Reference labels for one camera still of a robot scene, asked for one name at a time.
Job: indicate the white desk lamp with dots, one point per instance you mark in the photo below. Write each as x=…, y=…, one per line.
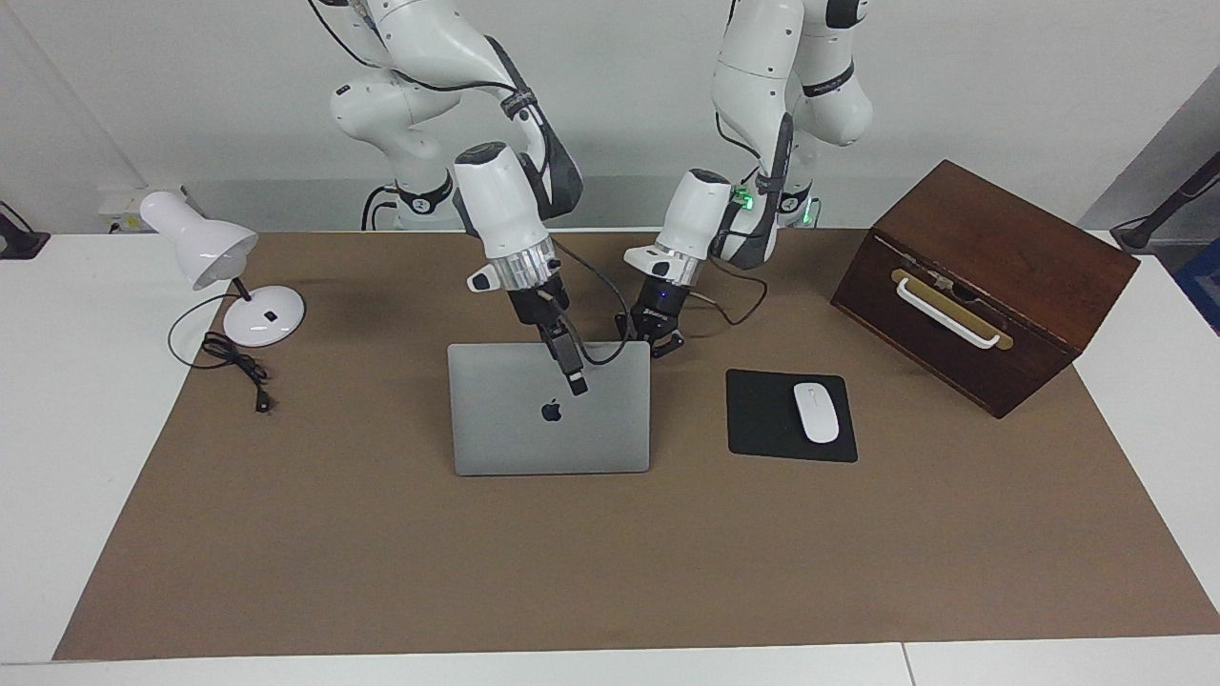
x=267, y=324

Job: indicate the dark brown wooden box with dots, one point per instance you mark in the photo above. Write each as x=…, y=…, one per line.
x=1001, y=238

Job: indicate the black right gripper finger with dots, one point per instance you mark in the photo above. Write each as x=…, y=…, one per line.
x=571, y=345
x=564, y=360

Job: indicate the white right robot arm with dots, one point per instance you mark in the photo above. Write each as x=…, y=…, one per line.
x=496, y=210

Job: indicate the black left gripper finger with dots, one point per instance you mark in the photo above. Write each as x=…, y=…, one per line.
x=669, y=343
x=626, y=327

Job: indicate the silver grey laptop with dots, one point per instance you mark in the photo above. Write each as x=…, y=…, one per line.
x=610, y=429

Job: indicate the blue object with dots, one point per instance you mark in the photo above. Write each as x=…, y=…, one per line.
x=1203, y=286

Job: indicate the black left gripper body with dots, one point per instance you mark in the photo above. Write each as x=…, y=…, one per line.
x=660, y=303

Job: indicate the black mouse pad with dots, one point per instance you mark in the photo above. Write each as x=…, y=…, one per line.
x=758, y=419

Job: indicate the white computer mouse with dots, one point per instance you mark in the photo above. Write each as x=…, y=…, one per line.
x=816, y=414

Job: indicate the black stand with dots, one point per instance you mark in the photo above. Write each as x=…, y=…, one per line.
x=1144, y=229

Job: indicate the brown table mat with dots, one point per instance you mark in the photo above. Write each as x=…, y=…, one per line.
x=572, y=572

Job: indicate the white power strip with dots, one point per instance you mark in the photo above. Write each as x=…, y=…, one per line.
x=119, y=205

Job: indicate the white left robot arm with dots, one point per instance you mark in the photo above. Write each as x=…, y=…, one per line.
x=691, y=214

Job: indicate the black table clamp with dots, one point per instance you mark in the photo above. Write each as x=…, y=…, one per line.
x=24, y=246

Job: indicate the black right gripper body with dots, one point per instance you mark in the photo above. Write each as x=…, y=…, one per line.
x=536, y=305

